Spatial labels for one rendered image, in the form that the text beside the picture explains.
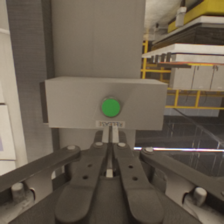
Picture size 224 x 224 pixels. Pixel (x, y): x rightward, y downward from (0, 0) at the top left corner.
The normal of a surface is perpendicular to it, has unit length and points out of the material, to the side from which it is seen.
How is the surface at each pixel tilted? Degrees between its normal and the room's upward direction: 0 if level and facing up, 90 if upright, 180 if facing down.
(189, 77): 90
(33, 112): 90
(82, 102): 90
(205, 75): 90
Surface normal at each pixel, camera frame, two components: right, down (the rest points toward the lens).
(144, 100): 0.00, 0.29
